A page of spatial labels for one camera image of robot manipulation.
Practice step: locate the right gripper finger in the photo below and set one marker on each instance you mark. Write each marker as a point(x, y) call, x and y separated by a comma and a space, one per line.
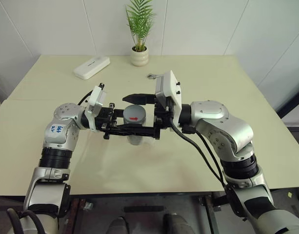
point(139, 99)
point(145, 132)

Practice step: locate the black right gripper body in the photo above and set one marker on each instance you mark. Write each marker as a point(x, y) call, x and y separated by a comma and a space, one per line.
point(161, 113)

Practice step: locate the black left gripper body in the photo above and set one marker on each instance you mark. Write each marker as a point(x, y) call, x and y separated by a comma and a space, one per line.
point(104, 119)

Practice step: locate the white jar with red mark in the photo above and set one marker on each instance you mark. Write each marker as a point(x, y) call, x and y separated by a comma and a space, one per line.
point(135, 142)

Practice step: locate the grey cylindrical cup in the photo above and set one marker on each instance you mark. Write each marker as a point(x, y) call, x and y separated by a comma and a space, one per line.
point(134, 113)

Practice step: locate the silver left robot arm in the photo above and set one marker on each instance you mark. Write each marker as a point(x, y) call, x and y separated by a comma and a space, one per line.
point(59, 146)

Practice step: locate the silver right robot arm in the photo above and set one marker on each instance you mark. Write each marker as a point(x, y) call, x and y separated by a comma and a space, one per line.
point(237, 131)

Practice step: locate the silver adjustable wrench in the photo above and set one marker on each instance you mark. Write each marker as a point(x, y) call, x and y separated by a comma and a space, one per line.
point(151, 76)

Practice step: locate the cream ribbed ceramic pot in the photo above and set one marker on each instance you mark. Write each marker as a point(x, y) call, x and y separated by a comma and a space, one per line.
point(139, 59)

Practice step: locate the white handwritten sticker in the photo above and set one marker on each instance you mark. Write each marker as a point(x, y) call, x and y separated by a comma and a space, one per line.
point(56, 129)

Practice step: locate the white rectangular case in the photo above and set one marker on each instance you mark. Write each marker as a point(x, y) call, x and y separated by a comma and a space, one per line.
point(90, 68)

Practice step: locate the green palm plant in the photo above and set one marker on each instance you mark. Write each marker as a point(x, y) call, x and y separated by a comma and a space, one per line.
point(139, 24)

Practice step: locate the black flat bar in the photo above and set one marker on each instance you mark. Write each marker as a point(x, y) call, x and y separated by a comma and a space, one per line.
point(144, 208)

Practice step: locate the dark grey rounded shape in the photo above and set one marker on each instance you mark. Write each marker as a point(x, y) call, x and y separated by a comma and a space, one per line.
point(174, 223)
point(117, 225)

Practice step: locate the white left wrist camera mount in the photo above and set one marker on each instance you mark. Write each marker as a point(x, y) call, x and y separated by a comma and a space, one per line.
point(96, 97)

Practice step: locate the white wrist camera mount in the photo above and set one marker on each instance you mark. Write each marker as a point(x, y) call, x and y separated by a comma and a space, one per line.
point(96, 97)
point(172, 87)

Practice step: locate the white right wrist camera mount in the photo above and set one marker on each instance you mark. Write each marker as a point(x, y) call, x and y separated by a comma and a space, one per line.
point(172, 87)

